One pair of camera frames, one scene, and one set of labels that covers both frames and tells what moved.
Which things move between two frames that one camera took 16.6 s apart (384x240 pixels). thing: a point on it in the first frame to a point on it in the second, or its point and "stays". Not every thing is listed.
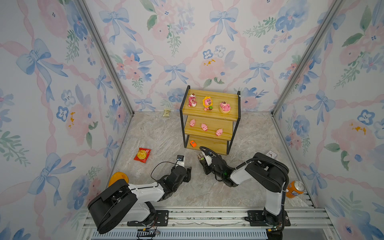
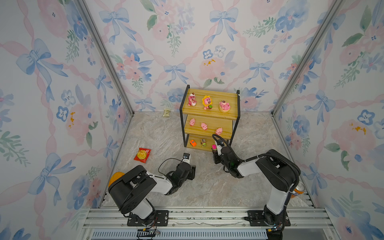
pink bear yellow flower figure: x=207 y=103 stays
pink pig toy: x=204 y=127 stays
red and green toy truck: x=200 y=156 to x=203 y=143
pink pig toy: x=218 y=132 stays
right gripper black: x=205 y=166 to x=216 y=157
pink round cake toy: x=224 y=108 stays
